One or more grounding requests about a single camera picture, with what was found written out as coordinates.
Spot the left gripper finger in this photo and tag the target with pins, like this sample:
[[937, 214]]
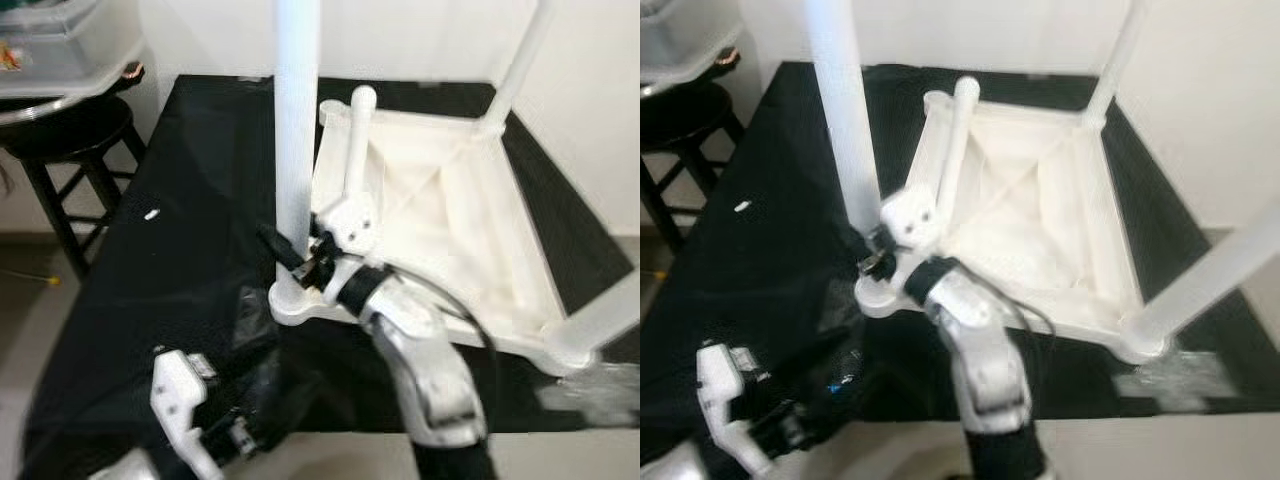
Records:
[[275, 390], [838, 380]]

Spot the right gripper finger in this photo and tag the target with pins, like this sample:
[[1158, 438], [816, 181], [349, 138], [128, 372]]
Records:
[[282, 252], [868, 242]]

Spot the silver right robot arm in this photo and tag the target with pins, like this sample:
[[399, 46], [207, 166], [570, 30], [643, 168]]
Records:
[[430, 370], [985, 370]]

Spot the black tablecloth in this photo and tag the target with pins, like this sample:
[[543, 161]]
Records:
[[750, 290], [150, 300]]

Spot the black wooden stool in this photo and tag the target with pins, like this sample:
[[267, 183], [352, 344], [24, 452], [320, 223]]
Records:
[[70, 140], [680, 125]]

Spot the clear plastic storage box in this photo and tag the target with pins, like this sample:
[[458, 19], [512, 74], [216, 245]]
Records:
[[60, 40], [680, 35]]

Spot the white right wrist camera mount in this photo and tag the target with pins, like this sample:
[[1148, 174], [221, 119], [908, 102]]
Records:
[[912, 215], [350, 225]]

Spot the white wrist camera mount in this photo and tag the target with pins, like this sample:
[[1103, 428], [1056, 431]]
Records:
[[722, 390], [180, 395], [912, 215], [350, 225]]

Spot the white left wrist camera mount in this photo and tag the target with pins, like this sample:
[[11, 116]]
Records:
[[722, 390], [180, 395]]

